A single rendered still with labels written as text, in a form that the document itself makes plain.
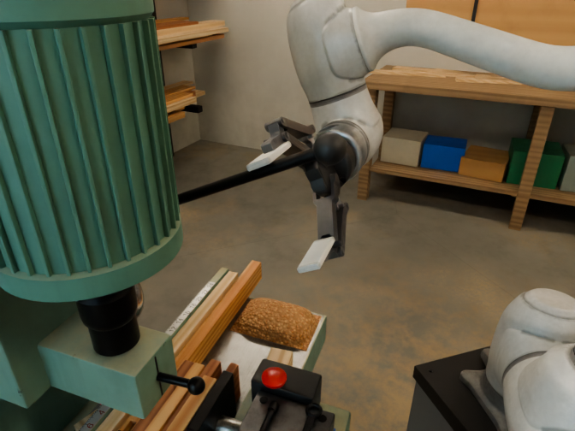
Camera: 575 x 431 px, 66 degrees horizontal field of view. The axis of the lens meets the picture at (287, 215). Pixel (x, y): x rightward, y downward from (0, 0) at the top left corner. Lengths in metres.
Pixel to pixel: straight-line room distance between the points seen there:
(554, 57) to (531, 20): 2.73
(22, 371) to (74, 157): 0.31
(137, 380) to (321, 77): 0.51
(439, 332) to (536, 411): 1.44
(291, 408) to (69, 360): 0.26
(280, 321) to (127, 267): 0.41
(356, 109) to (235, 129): 3.62
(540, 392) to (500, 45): 0.52
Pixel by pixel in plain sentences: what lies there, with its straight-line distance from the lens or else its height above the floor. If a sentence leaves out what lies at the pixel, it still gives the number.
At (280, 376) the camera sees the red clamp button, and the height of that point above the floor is 1.02.
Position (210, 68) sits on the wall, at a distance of 4.34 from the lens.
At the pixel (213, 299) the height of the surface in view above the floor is 0.95.
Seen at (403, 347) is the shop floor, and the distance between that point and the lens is 2.11.
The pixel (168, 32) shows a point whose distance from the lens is 3.43.
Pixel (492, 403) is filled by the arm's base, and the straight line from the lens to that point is 1.09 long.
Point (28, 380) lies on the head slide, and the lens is 0.62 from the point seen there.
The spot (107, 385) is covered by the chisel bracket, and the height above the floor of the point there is 1.04.
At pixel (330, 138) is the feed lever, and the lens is 0.46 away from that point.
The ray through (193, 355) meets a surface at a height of 0.93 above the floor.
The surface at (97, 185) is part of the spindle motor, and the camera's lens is 0.38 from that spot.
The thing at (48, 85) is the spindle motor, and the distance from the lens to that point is 0.35.
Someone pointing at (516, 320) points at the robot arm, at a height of 0.87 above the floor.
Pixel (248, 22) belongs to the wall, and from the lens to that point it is 4.06.
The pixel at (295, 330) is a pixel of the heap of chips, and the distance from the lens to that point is 0.77.
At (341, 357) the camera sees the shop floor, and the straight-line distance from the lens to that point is 2.02.
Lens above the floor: 1.44
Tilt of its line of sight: 28 degrees down
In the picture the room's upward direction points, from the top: straight up
